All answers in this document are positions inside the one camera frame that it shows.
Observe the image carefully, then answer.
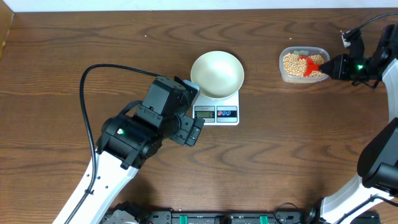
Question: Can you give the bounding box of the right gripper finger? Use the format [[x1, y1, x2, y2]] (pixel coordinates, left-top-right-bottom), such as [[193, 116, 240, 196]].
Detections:
[[318, 59, 334, 69], [318, 65, 332, 75]]

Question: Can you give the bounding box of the red plastic measuring scoop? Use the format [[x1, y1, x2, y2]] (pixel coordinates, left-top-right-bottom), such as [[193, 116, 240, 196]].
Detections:
[[300, 56, 319, 77]]

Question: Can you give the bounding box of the pile of soybeans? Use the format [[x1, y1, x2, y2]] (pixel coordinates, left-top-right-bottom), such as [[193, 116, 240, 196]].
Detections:
[[282, 53, 325, 77]]

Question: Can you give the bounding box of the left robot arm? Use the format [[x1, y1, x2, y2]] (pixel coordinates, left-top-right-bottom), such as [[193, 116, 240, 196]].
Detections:
[[54, 76, 204, 223]]

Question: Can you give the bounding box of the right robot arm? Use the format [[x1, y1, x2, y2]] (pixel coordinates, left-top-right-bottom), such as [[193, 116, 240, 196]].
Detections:
[[306, 24, 397, 223]]

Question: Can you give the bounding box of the white digital kitchen scale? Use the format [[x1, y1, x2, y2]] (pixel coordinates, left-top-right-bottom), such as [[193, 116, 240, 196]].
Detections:
[[192, 91, 239, 126]]

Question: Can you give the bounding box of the cream ceramic bowl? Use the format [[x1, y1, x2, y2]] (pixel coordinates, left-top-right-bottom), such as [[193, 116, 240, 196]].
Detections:
[[190, 51, 245, 100]]

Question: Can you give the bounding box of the clear plastic container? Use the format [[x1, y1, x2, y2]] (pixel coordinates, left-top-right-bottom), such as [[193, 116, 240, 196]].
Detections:
[[279, 47, 330, 84]]

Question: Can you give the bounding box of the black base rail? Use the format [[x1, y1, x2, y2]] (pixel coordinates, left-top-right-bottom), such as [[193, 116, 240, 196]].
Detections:
[[102, 201, 382, 224]]

